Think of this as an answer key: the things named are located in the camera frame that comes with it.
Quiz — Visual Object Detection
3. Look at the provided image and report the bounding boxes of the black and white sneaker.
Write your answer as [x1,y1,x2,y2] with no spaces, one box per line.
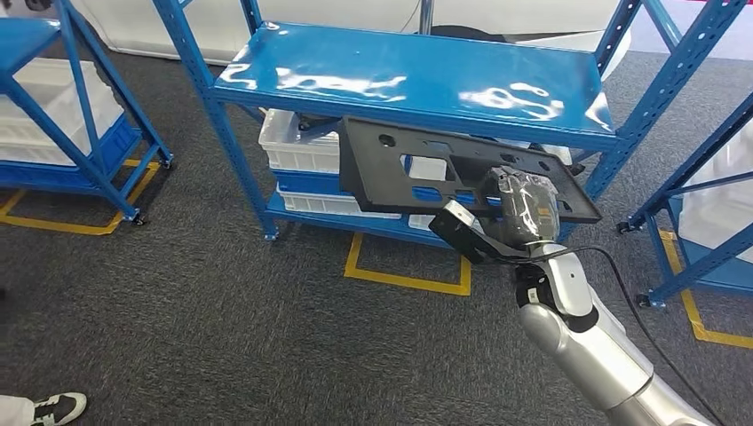
[32,391,88,426]

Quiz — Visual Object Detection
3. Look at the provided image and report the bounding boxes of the person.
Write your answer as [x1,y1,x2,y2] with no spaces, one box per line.
[0,391,88,426]

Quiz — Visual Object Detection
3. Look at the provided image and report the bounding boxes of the black plastic panel part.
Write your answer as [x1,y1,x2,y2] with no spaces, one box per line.
[337,115,603,225]

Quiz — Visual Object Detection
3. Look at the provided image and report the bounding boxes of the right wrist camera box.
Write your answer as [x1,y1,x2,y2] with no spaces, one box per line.
[428,200,525,265]

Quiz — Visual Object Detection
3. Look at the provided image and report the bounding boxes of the blue metal shelf rack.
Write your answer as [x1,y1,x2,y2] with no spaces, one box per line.
[151,0,749,242]
[0,0,175,227]
[616,88,753,310]

